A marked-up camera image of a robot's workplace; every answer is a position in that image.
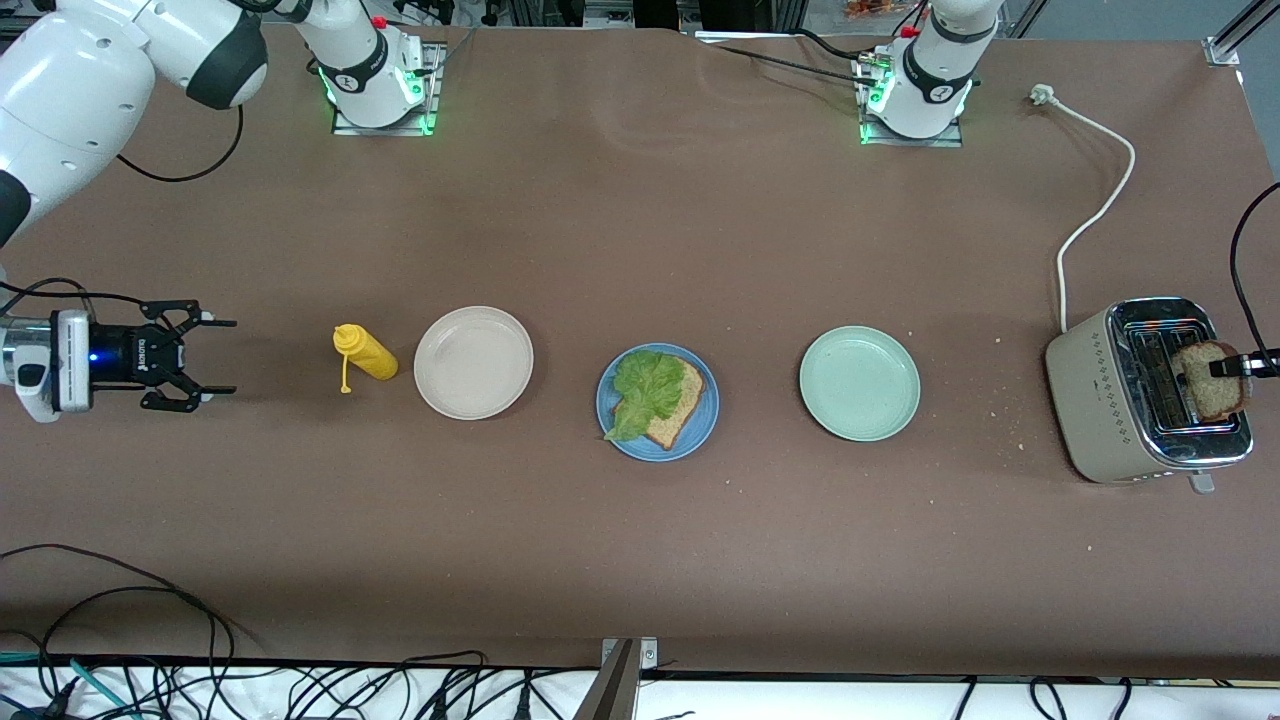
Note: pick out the beige round plate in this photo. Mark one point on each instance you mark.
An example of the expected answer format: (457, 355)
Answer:
(473, 362)

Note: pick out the brown bread slice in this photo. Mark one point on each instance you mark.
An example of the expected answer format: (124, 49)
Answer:
(690, 395)
(1200, 390)

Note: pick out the aluminium frame profile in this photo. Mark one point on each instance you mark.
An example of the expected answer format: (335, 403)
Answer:
(1225, 50)

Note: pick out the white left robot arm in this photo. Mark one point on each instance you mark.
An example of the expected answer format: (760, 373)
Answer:
(930, 90)

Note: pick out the blue round plate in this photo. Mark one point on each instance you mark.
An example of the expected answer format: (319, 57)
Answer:
(700, 425)

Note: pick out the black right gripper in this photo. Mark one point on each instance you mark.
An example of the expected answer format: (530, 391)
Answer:
(128, 356)

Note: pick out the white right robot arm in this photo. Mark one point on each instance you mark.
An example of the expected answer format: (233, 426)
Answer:
(80, 90)

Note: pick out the orange packaged item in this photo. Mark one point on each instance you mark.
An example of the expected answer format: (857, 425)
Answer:
(870, 8)

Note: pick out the silver corner bracket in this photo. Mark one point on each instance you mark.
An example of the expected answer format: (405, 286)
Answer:
(645, 652)

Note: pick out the light green round plate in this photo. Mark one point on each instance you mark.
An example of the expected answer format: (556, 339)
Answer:
(860, 383)

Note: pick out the beige and chrome toaster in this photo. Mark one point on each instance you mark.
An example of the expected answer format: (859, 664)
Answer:
(1085, 400)

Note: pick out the green lettuce leaf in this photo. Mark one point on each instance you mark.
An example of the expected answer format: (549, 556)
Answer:
(650, 385)

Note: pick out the yellow squeeze bottle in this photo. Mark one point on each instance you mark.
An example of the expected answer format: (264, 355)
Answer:
(368, 355)

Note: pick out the silver equipment box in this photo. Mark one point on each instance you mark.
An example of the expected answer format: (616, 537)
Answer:
(610, 10)

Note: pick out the grey aluminium post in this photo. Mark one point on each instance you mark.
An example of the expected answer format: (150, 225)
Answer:
(610, 695)

